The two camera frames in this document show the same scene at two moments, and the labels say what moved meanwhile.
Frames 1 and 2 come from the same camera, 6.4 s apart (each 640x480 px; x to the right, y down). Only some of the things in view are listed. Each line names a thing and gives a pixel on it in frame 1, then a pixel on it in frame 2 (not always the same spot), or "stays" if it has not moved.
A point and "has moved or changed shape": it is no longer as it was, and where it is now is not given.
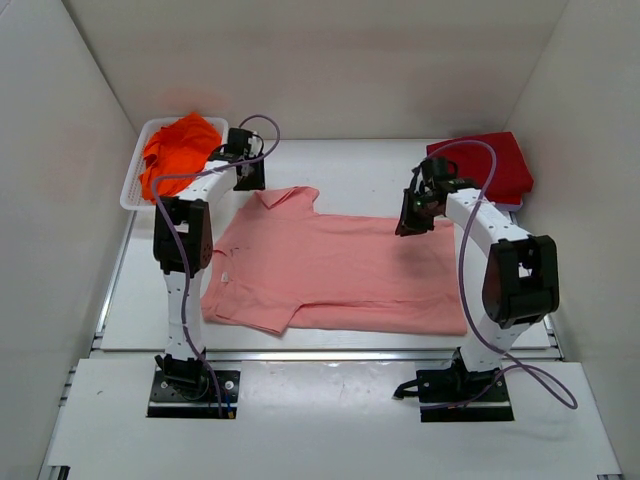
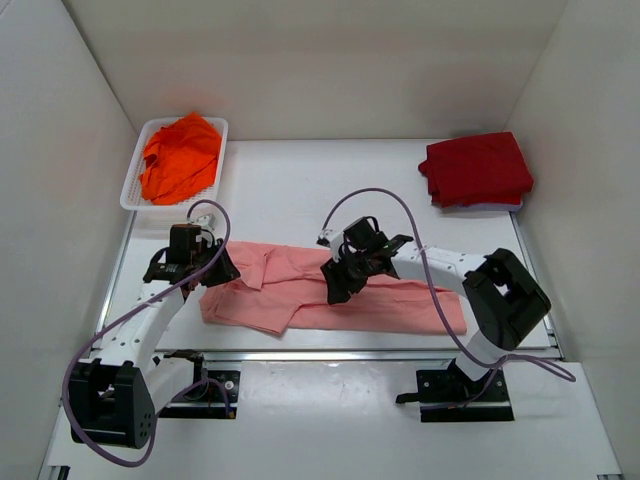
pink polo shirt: x=278 y=265 has moved or changed shape
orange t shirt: x=178 y=148 stays
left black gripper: x=258 y=184 to x=228 y=269
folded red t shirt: x=495 y=163 stays
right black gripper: x=409 y=225 to x=340 y=289
